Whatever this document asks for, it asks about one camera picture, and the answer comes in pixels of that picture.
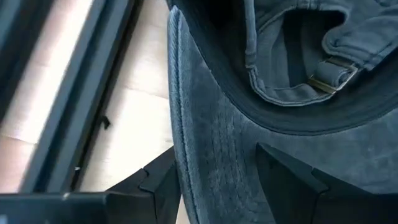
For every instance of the dark grey baseball cap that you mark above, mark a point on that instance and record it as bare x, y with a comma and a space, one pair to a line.
233, 140

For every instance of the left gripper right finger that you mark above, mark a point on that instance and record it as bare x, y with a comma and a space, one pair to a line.
286, 193

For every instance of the black aluminium table frame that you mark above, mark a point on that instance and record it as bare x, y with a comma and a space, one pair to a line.
77, 93

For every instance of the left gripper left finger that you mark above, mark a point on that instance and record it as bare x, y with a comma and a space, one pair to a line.
149, 199

